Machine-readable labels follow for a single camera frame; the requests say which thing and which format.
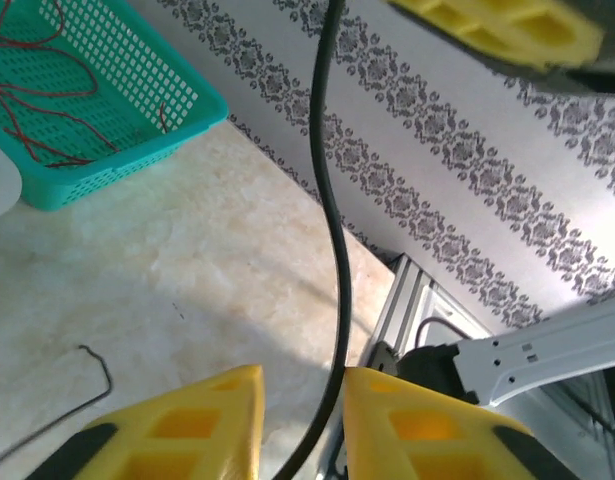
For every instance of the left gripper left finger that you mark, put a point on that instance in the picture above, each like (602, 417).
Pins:
(197, 450)

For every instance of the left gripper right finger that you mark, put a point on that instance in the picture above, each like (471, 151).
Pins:
(437, 450)

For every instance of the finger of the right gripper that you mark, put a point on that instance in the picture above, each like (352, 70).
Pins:
(512, 25)

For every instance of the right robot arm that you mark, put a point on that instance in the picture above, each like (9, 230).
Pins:
(537, 350)

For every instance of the teal plastic basket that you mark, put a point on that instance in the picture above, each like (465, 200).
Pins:
(137, 75)

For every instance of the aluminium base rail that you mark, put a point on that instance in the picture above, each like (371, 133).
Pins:
(407, 300)

